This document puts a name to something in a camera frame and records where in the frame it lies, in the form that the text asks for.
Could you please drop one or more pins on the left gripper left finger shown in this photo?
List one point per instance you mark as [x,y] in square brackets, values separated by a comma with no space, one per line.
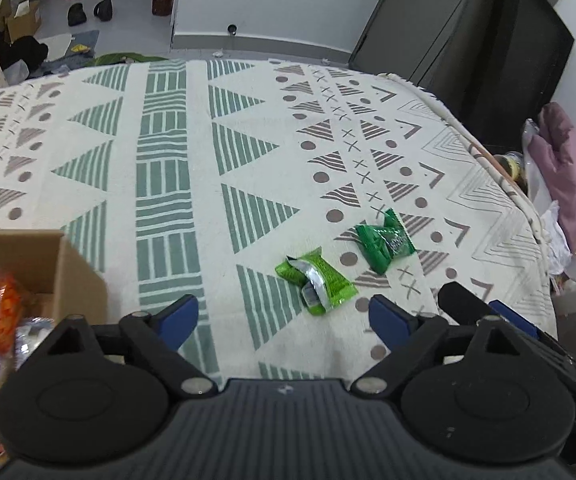
[151,343]

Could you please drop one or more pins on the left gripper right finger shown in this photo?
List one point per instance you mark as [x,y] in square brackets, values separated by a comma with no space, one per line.
[412,341]

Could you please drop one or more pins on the dark green candy packet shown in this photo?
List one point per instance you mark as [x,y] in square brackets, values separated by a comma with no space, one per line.
[381,245]

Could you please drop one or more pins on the light green candy packet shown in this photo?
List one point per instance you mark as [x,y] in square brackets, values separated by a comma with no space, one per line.
[322,287]

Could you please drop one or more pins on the orange cracker packet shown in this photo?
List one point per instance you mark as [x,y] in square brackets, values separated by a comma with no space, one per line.
[13,301]

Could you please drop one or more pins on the brown cardboard box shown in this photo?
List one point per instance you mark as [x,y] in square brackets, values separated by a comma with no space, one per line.
[57,278]

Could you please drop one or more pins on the patterned bed blanket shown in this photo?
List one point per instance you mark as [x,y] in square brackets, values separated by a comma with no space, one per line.
[174,178]

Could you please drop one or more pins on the blue floor mat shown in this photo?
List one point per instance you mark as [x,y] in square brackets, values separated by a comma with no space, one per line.
[63,46]

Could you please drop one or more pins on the left black slipper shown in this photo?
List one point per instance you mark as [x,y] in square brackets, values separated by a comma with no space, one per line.
[76,15]

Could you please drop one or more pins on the black slipper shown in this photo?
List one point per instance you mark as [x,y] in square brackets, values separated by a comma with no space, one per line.
[76,15]
[103,11]

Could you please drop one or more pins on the right black slipper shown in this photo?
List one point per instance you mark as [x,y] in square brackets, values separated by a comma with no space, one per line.
[103,11]

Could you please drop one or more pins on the small cardboard box on floor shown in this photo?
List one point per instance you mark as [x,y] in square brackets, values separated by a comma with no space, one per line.
[25,20]

